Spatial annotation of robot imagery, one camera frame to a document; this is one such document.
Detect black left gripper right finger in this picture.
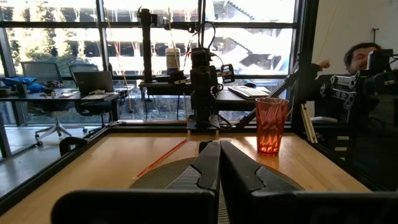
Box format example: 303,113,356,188
220,139,398,224

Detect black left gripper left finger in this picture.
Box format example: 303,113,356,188
51,141,221,224

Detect red plastic straw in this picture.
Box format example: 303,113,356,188
134,139,188,180

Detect red faceted plastic cup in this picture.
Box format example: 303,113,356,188
255,97,290,157

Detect white bottle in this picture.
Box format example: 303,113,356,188
165,47,181,75

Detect round grey woven placemat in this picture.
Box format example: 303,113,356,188
129,157,305,224

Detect black desk with keyboard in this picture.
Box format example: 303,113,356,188
138,81,259,112

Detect black monitor pole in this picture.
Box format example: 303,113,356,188
136,7,200,83

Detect white keyboard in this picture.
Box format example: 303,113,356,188
228,85,271,100

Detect white slats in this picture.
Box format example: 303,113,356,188
300,103,318,144

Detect open laptop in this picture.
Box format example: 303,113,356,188
73,70,121,101

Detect dark office chair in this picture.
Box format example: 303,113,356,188
68,63,125,127

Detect black clamp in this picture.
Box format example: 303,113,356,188
58,136,89,156

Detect grey mesh office chair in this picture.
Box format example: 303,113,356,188
21,61,88,147

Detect black office desk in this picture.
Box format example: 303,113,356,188
0,88,128,125

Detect blue bag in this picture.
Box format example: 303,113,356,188
1,77,46,93

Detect person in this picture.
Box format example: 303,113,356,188
306,42,383,125

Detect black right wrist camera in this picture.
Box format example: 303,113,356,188
190,47,213,68

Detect black cable loop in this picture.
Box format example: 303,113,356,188
197,21,217,50

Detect black window frame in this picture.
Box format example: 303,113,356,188
0,0,312,82

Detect black table frame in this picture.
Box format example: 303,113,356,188
0,0,386,215

